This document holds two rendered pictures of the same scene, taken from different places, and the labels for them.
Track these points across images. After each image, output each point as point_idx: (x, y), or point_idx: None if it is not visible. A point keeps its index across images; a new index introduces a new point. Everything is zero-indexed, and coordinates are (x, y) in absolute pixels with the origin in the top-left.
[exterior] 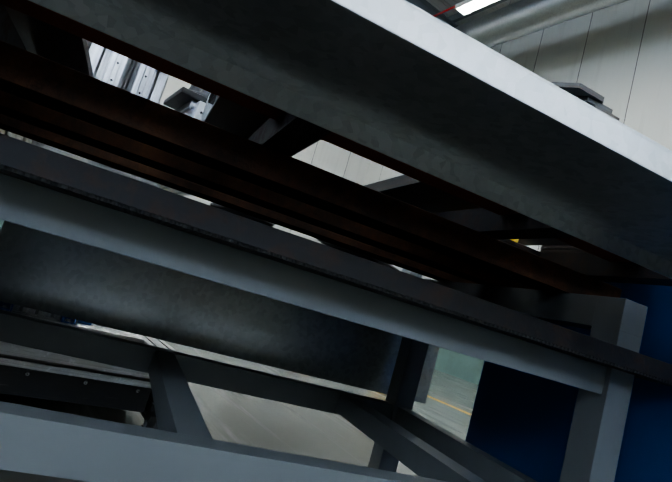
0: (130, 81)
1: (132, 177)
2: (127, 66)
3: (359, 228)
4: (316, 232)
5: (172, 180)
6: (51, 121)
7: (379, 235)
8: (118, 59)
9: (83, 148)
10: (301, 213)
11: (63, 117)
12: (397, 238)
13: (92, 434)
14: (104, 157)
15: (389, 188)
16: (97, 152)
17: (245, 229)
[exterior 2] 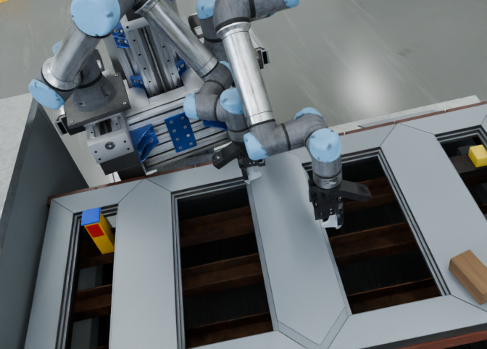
0: (159, 63)
1: (209, 141)
2: (149, 56)
3: (383, 254)
4: (356, 209)
5: (251, 232)
6: (188, 297)
7: (399, 250)
8: (143, 66)
9: (196, 243)
10: (340, 265)
11: (192, 293)
12: (413, 246)
13: None
14: (209, 241)
15: (401, 208)
16: (204, 241)
17: None
